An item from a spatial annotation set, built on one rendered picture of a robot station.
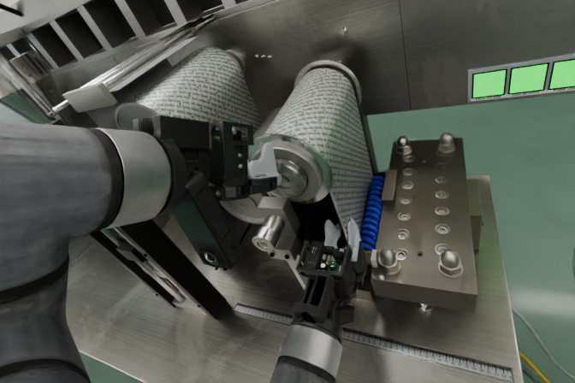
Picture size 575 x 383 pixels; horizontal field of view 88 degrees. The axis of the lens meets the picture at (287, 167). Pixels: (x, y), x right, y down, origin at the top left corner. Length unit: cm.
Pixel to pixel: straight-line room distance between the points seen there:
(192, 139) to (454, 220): 50
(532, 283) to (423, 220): 121
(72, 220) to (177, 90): 40
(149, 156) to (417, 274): 47
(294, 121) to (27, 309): 37
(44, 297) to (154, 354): 66
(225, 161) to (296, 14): 46
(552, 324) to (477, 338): 107
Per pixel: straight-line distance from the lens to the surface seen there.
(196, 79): 61
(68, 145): 22
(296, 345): 43
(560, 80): 74
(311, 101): 51
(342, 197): 53
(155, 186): 24
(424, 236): 62
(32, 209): 21
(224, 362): 76
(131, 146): 24
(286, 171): 44
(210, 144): 31
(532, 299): 177
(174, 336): 87
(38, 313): 23
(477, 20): 67
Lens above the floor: 153
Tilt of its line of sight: 35 degrees down
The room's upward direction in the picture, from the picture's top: 24 degrees counter-clockwise
